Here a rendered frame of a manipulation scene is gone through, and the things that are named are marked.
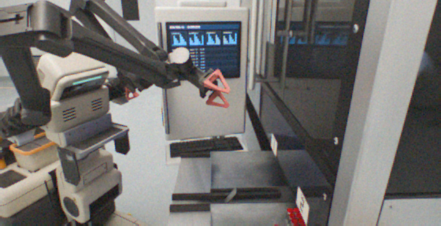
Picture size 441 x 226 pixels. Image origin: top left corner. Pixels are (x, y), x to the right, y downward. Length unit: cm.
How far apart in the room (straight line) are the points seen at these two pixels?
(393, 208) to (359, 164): 13
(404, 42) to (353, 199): 28
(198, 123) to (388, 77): 119
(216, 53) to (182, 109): 37
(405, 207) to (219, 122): 111
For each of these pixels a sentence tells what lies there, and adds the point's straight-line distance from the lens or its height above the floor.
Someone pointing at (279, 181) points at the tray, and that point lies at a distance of 110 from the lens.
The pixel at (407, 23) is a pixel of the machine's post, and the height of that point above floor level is 151.
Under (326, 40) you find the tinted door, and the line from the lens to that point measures 64.
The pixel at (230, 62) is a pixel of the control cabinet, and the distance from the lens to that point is 143.
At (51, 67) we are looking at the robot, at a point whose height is 135.
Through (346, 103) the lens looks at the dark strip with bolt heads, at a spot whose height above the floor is 136.
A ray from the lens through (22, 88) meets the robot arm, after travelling 85.
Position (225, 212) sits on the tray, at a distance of 94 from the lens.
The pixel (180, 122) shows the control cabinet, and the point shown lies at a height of 92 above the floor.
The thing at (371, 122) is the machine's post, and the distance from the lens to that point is 48.
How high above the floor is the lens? 153
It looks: 20 degrees down
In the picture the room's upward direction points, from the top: straight up
